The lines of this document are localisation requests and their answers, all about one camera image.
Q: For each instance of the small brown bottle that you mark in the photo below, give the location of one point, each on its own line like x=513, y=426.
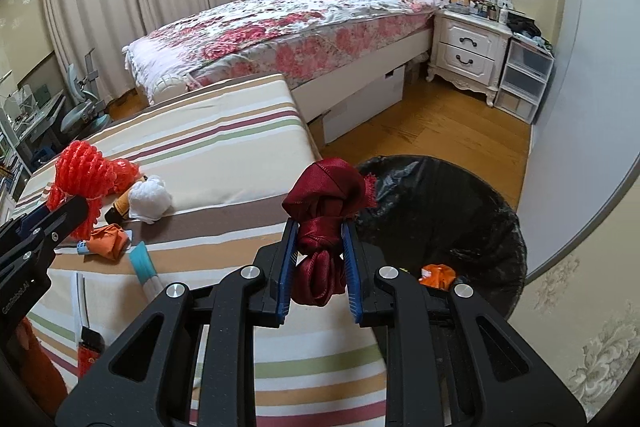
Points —
x=119, y=208

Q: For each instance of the floral quilt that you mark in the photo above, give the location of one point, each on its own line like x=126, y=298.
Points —
x=280, y=22

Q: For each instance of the white bookshelf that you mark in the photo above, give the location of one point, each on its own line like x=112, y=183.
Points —
x=12, y=177

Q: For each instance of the orange paper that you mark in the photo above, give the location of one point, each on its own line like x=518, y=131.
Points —
x=109, y=242

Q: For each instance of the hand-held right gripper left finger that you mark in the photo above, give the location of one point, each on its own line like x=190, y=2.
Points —
x=284, y=279

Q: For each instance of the white wardrobe door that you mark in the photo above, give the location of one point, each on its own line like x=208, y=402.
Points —
x=575, y=82

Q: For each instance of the orange cloth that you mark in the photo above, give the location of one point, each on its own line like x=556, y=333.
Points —
x=42, y=362

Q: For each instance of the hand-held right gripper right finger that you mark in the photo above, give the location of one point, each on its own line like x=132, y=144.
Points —
x=351, y=279

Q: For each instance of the light blue tube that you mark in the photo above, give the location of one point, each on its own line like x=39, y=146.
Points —
x=144, y=267

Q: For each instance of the red mesh bag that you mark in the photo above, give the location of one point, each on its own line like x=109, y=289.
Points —
x=80, y=172

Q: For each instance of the blue stool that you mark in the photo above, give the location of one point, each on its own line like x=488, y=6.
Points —
x=44, y=153

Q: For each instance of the dark clothes pile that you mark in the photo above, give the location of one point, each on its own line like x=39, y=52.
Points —
x=525, y=27

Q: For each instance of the thin white strip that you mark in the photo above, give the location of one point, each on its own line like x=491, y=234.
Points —
x=81, y=299

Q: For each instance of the grey desk chair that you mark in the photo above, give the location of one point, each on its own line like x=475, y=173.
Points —
x=85, y=107

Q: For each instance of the dark red cloth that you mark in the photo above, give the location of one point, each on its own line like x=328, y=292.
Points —
x=325, y=207

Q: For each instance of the white crumpled tissue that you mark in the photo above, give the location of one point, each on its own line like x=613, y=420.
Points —
x=150, y=199

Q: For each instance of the orange crumpled wrapper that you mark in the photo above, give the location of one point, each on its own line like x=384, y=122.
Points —
x=437, y=277

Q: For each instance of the red black packet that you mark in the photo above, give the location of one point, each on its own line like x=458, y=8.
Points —
x=90, y=349

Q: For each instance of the white nightstand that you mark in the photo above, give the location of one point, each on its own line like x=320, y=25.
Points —
x=467, y=49

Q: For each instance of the grey study desk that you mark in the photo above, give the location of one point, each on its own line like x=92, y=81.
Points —
x=35, y=112

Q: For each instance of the black lined trash bin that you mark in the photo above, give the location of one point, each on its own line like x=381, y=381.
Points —
x=450, y=217

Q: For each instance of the white bed frame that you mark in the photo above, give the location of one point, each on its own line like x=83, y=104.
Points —
x=380, y=57

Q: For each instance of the clear plastic drawer unit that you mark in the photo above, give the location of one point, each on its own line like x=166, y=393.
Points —
x=522, y=79

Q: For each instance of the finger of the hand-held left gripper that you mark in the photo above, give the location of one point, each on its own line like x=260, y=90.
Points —
x=67, y=213
x=31, y=222

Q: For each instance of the striped bed sheet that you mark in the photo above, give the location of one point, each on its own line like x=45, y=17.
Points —
x=225, y=142

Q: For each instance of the white cardboard box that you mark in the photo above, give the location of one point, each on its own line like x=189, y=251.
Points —
x=370, y=99

